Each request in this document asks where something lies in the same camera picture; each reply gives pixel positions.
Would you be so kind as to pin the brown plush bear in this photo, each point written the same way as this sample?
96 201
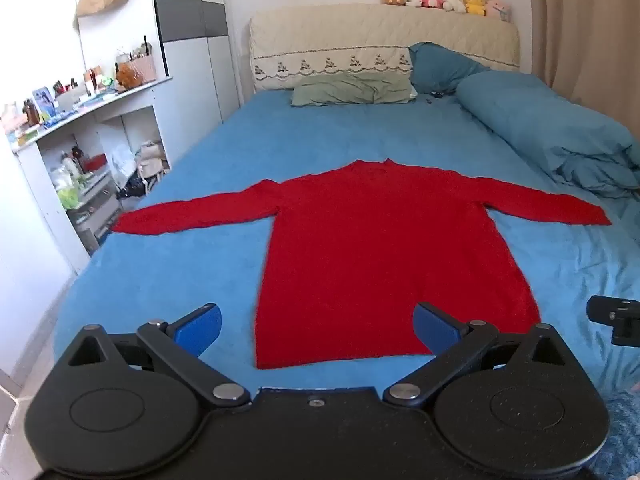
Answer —
127 77

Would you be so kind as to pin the blue duvet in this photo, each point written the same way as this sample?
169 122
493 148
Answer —
550 130

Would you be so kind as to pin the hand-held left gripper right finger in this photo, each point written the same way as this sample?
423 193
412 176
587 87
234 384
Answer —
434 331

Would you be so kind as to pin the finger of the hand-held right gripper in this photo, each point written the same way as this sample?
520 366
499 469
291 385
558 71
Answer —
617 317

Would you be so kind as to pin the beige quilted headboard cover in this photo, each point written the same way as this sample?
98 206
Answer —
360 35

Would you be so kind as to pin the white shelf unit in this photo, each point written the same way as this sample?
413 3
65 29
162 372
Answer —
30 185

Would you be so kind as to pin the blue fluffy rug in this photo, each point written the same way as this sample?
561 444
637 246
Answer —
620 430

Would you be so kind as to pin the blue picture card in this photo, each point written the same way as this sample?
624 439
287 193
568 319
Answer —
45 101

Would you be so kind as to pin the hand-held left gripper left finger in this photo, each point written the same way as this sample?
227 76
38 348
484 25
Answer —
200 330

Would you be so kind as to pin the green pillow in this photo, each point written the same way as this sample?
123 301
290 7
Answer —
350 89

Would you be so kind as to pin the brown bottle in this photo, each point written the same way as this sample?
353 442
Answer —
31 112

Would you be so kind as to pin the beige curtain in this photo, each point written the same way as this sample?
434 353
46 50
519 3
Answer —
585 25

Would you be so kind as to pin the pink storage box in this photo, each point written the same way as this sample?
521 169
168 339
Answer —
142 67

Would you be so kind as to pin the bed with blue sheet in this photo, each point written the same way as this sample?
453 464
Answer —
260 150

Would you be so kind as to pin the white and grey wardrobe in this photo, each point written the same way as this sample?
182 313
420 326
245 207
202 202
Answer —
192 60

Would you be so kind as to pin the red box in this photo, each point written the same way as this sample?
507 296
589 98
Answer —
93 162

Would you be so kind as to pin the blue pillow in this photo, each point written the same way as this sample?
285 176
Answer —
440 67

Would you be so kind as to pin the small black object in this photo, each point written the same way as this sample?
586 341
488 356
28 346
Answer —
436 95

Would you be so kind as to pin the red sweater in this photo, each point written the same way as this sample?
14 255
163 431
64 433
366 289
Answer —
380 250

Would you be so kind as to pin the green plastic bag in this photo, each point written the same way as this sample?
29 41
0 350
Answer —
70 192

